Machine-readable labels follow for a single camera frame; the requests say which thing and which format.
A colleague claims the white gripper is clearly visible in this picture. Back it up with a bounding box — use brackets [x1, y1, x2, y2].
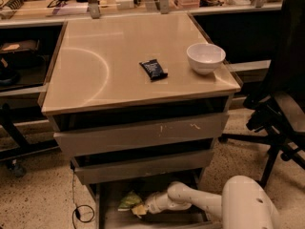
[132, 193, 161, 219]

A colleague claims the white bowl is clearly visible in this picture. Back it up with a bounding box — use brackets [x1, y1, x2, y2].
[186, 43, 226, 74]

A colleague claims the dark blue snack bar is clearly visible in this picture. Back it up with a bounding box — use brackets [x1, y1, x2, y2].
[139, 59, 168, 81]

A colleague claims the top grey drawer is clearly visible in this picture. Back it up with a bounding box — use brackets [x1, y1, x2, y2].
[54, 113, 229, 157]

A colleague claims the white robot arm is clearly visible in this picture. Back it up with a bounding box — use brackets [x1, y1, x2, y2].
[132, 176, 280, 229]

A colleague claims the green jalapeno chip bag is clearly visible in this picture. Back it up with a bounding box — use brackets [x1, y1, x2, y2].
[118, 191, 142, 211]

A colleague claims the bottom grey open drawer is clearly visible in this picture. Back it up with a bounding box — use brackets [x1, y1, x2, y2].
[96, 172, 218, 229]

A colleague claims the grey drawer cabinet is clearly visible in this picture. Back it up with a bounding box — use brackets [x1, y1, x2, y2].
[36, 11, 243, 229]

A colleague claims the middle grey drawer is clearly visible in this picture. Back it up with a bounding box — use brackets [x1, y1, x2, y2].
[75, 150, 214, 184]

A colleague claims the black coiled tool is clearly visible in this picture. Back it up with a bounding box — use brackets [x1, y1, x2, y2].
[0, 0, 24, 19]

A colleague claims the black cart with wheel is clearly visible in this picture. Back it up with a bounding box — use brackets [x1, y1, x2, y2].
[0, 103, 58, 177]

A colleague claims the black office chair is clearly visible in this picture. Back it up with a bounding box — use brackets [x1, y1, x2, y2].
[219, 0, 305, 187]

